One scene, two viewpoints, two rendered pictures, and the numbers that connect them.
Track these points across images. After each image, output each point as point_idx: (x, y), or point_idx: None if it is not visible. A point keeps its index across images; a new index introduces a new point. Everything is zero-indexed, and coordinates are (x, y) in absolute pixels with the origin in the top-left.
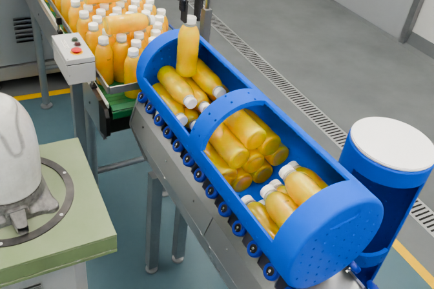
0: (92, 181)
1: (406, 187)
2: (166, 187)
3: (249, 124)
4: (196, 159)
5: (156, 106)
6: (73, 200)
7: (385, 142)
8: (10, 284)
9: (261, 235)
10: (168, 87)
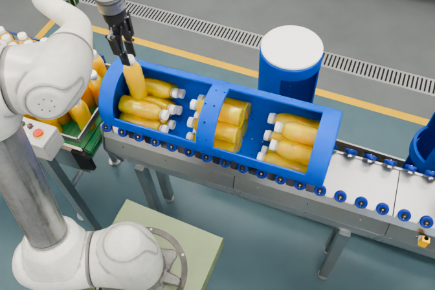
0: (172, 219)
1: (316, 71)
2: (164, 171)
3: (232, 111)
4: (208, 153)
5: (142, 133)
6: (177, 241)
7: (289, 50)
8: None
9: (294, 175)
10: (139, 114)
